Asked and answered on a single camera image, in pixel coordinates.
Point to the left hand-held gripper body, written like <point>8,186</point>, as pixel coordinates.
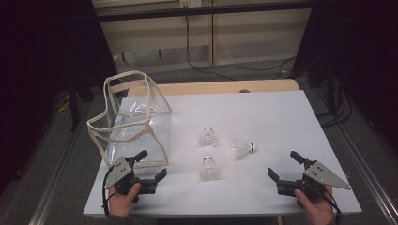
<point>120,172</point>

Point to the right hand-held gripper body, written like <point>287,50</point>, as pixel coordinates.
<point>322,175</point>

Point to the transparent bag with beige trim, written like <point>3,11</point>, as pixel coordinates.
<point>140,137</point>

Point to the white shuttlecock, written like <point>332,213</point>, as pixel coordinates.
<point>209,172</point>
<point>207,139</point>
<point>239,150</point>

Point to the person's left hand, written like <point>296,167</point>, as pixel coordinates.
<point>120,203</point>

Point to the person's right hand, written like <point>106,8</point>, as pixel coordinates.
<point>319,209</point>

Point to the wooden table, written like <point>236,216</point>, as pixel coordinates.
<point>219,86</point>

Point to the black curtain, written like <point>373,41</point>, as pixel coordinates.
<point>37,62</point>
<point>369,47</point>

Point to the beige cabinet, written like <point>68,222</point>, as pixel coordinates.
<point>250,31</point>

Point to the aluminium rail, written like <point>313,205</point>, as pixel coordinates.
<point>58,179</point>
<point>366,172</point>

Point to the white wall socket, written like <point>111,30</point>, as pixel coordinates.
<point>191,3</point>

